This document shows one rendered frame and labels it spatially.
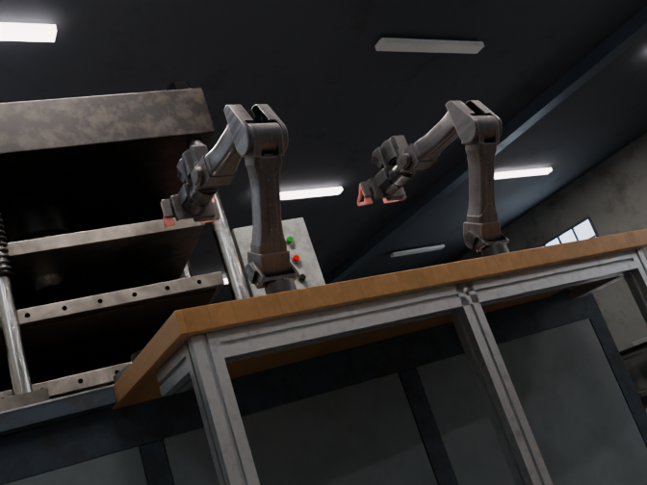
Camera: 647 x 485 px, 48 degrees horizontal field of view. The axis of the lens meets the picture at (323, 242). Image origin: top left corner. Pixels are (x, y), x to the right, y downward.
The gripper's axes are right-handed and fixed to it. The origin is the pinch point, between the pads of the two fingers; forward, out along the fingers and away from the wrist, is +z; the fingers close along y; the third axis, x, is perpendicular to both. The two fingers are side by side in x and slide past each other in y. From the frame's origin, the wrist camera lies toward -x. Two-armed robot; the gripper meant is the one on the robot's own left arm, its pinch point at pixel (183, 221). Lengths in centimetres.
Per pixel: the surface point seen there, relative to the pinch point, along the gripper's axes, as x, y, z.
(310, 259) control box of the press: -10, -76, 69
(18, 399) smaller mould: 34, 45, 10
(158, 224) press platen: -33, -21, 73
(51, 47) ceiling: -268, -55, 270
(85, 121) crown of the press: -71, -1, 61
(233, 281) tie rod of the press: -3, -38, 61
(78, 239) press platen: -32, 7, 76
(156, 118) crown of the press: -69, -26, 58
